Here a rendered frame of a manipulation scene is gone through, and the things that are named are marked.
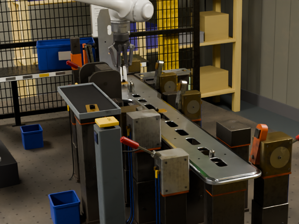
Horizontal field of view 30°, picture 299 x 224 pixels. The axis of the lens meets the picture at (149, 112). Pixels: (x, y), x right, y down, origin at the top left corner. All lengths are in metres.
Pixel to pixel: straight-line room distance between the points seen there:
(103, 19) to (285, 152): 1.40
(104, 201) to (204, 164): 0.33
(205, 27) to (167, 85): 2.61
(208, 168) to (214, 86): 3.73
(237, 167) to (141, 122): 0.36
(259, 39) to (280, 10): 0.43
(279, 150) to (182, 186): 0.34
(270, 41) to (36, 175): 3.46
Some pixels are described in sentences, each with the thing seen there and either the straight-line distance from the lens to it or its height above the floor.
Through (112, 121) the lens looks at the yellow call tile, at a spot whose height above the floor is 1.16.
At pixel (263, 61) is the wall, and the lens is 5.62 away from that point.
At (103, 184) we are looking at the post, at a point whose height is 0.97.
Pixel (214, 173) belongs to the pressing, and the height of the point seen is 1.00.
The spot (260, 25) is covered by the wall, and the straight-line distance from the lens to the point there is 5.59.
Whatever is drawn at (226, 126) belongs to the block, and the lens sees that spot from 2.02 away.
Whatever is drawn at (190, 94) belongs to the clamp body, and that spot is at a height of 1.04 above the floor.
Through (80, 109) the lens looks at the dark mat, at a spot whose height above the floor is 1.16.
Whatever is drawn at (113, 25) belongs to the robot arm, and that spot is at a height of 1.30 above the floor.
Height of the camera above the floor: 1.69
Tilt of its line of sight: 18 degrees down
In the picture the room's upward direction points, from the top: 2 degrees counter-clockwise
